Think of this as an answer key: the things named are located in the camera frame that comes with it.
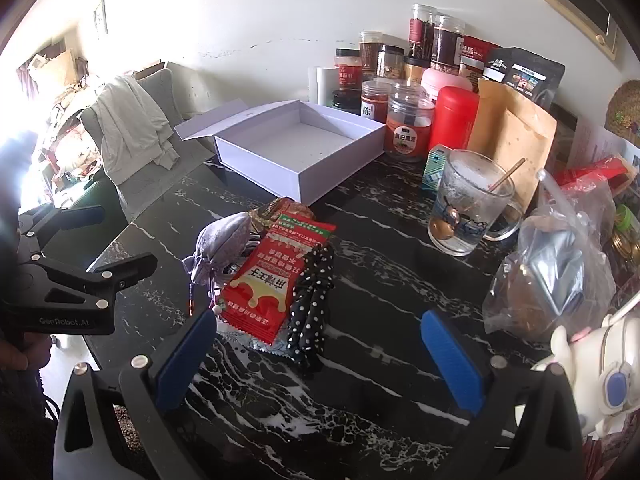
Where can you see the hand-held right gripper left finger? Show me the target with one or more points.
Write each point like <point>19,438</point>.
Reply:
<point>186,360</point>

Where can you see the gold spoon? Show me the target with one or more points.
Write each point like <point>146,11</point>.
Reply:
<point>444,225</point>

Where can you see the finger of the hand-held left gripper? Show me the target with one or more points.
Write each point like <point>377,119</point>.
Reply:
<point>125,272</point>
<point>80,216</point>

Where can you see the white toy figurine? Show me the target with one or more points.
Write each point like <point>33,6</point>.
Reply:
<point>595,360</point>

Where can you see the person's left hand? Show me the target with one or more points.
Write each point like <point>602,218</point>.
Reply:
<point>25,355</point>

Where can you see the red canister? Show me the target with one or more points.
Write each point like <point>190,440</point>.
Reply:
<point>452,120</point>

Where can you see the yellow jar black lid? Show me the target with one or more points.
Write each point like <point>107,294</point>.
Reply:
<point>416,67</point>

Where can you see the white leaf-print packet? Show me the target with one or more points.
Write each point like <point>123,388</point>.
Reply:
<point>250,346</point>

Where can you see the kraft paper bag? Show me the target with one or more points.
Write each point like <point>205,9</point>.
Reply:
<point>520,145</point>

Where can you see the white roll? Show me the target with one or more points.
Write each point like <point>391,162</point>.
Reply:
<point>321,85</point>

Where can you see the clear jar red contents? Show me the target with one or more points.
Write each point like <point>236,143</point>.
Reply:
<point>375,102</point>

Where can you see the clear plastic bag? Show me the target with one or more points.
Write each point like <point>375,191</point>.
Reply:
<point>555,270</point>

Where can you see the tall jar dark label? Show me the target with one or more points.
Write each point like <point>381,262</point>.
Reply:
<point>447,42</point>

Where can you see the black stand-up pouch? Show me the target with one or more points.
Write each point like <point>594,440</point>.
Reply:
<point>525,75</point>

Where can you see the glass mug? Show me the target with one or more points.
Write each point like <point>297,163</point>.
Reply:
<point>470,210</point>

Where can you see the brown green snack packet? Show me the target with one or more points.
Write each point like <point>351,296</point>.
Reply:
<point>272,210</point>

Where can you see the white printed paper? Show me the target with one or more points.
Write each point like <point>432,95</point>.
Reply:
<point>595,142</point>

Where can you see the tall tube jar red label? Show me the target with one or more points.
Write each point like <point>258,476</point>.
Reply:
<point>421,30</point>

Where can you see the black lid jar white label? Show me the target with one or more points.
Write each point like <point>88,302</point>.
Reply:
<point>390,62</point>

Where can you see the red bag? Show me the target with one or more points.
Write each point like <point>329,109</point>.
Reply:
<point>477,52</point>

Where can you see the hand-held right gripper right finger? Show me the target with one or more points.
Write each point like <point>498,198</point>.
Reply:
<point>450,360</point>

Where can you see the pink jar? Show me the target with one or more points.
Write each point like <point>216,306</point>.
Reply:
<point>442,82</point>

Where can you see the red snack packet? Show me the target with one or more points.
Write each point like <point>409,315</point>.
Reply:
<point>270,275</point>

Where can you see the white cloth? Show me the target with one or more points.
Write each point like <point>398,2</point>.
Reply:
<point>132,120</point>

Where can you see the red spice jar black lid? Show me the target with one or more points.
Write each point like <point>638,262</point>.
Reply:
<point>347,67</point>

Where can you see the grey chair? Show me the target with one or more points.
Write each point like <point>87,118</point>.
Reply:
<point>150,180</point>

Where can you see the clear jar orange label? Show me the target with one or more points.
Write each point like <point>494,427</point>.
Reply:
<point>410,125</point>

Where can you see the teal white medicine box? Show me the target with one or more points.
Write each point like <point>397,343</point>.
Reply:
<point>434,170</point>

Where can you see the dark green jar black lid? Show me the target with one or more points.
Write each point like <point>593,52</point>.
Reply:
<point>346,101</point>

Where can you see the woven round ornament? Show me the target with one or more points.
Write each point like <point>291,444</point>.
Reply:
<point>625,110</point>

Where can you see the white cardboard box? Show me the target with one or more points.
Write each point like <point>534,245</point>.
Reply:
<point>295,150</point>

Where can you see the red printed packet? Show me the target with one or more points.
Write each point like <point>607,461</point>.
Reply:
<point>590,172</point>

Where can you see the clear jar brown label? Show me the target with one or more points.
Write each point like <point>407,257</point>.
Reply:
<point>370,52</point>

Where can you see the small wall frame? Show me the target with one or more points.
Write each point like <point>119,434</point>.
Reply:
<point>101,16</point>

